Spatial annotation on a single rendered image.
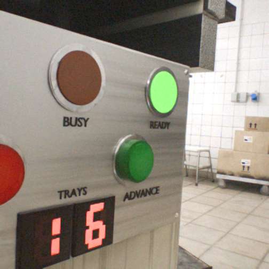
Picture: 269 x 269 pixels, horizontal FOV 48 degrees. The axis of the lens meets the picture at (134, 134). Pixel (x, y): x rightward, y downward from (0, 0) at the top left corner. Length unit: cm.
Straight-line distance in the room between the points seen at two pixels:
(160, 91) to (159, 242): 16
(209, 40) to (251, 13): 416
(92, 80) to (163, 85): 7
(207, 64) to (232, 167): 349
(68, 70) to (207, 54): 16
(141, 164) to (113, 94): 5
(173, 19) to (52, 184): 20
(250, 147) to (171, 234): 348
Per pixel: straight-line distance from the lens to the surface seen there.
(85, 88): 18
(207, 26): 30
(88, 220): 20
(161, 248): 33
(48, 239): 19
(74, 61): 18
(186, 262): 182
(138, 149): 21
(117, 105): 20
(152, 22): 33
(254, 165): 372
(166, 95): 24
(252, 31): 438
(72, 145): 18
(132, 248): 29
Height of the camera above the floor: 79
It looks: 3 degrees down
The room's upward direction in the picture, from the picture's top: 3 degrees clockwise
